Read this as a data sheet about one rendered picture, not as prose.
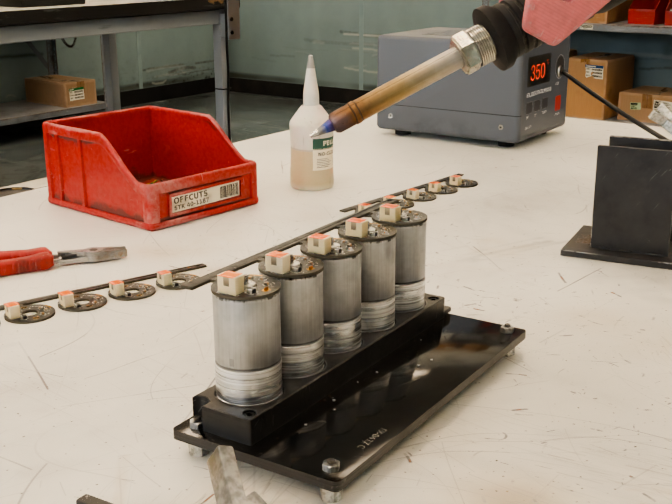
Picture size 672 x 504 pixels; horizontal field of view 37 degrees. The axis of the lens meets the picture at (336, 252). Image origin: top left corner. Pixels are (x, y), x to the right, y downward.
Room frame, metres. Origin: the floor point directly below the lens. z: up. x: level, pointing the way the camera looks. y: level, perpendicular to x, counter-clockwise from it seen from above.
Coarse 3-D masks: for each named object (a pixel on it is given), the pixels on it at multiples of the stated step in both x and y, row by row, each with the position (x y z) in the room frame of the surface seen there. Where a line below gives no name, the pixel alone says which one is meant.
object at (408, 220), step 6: (402, 210) 0.44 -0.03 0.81; (408, 210) 0.44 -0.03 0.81; (414, 210) 0.44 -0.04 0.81; (372, 216) 0.43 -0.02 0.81; (378, 216) 0.43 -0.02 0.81; (408, 216) 0.42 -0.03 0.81; (414, 216) 0.43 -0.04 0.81; (420, 216) 0.43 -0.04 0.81; (426, 216) 0.43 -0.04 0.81; (378, 222) 0.42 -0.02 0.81; (384, 222) 0.42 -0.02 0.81; (390, 222) 0.42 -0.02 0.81; (396, 222) 0.42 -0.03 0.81; (402, 222) 0.42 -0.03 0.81; (408, 222) 0.42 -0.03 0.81; (414, 222) 0.42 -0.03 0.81; (420, 222) 0.42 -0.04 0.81
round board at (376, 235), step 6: (342, 228) 0.41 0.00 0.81; (378, 228) 0.41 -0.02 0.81; (384, 228) 0.41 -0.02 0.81; (390, 228) 0.41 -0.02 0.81; (342, 234) 0.40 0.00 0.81; (372, 234) 0.40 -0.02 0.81; (378, 234) 0.40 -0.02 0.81; (390, 234) 0.40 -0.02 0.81; (354, 240) 0.40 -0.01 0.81; (360, 240) 0.40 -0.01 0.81; (366, 240) 0.39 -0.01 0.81; (372, 240) 0.39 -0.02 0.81; (378, 240) 0.40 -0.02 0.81
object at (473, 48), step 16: (464, 32) 0.36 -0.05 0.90; (480, 32) 0.36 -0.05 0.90; (464, 48) 0.36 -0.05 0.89; (480, 48) 0.36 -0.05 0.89; (432, 64) 0.36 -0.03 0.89; (448, 64) 0.36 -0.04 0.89; (464, 64) 0.36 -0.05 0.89; (480, 64) 0.36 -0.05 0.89; (400, 80) 0.36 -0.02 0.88; (416, 80) 0.36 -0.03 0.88; (432, 80) 0.36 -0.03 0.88; (368, 96) 0.36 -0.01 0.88; (384, 96) 0.36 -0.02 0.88; (400, 96) 0.36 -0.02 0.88; (336, 112) 0.35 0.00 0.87; (352, 112) 0.35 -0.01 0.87; (368, 112) 0.35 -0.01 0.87; (336, 128) 0.35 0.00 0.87
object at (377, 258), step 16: (384, 240) 0.40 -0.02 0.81; (368, 256) 0.40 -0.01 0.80; (384, 256) 0.40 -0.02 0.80; (368, 272) 0.40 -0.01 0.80; (384, 272) 0.40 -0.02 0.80; (368, 288) 0.40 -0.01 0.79; (384, 288) 0.40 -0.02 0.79; (368, 304) 0.39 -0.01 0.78; (384, 304) 0.40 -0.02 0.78; (368, 320) 0.40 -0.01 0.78; (384, 320) 0.40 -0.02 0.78
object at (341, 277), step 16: (352, 256) 0.38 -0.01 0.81; (336, 272) 0.37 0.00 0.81; (352, 272) 0.37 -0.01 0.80; (336, 288) 0.37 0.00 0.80; (352, 288) 0.37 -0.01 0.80; (336, 304) 0.37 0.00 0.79; (352, 304) 0.37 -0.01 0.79; (336, 320) 0.37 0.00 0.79; (352, 320) 0.38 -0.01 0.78; (336, 336) 0.37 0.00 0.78; (352, 336) 0.37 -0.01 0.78; (336, 352) 0.37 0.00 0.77
